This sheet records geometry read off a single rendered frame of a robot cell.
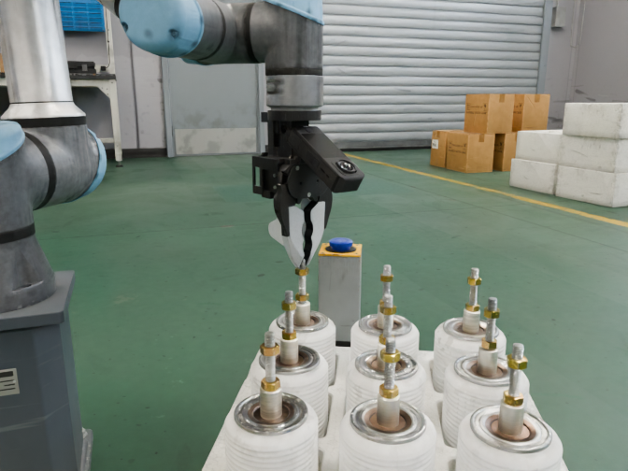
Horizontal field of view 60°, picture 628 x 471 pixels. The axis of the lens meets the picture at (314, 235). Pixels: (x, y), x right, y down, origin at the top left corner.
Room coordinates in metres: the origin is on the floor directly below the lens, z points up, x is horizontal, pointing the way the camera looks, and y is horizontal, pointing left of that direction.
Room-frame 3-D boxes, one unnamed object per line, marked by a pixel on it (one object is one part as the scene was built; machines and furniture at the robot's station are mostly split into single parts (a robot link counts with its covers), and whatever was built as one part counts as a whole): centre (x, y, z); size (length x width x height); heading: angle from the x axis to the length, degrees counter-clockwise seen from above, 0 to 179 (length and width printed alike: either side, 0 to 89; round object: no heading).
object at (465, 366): (0.58, -0.20, 0.25); 0.08 x 0.08 x 0.01
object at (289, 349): (0.61, 0.03, 0.26); 0.02 x 0.02 x 0.03
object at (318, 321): (0.73, 0.02, 0.25); 0.08 x 0.08 x 0.01
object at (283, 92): (0.74, 0.03, 0.57); 0.08 x 0.08 x 0.05
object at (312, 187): (0.74, 0.03, 0.49); 0.09 x 0.08 x 0.12; 41
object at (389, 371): (0.48, -0.07, 0.30); 0.01 x 0.01 x 0.08
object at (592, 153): (3.11, -1.70, 0.27); 0.39 x 0.39 x 0.18; 20
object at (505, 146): (4.51, -1.57, 0.15); 0.30 x 0.24 x 0.30; 19
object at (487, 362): (0.58, -0.20, 0.26); 0.02 x 0.02 x 0.03
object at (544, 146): (3.49, -1.58, 0.27); 0.39 x 0.39 x 0.18; 21
